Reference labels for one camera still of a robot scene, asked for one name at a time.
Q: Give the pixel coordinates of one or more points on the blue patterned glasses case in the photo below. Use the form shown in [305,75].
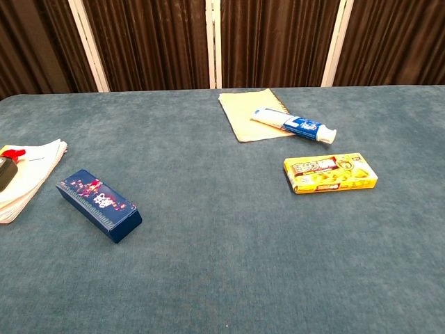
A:
[101,205]

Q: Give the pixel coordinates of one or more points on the yellow spiral notebook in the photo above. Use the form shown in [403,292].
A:
[243,115]

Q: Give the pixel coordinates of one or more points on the white and blue toothpaste tube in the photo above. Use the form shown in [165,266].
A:
[299,126]

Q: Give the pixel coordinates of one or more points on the blue velvet table cloth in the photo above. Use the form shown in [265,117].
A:
[222,261]

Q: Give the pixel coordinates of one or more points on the yellow snack box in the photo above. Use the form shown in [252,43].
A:
[330,174]

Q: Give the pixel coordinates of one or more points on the brown curtain screen panel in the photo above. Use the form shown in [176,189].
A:
[149,41]
[34,41]
[393,41]
[278,41]

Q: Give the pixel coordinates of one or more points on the white paper booklet stack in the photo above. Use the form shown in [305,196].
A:
[34,167]

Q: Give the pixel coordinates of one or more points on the black bottle with red cap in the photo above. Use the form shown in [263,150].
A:
[5,172]

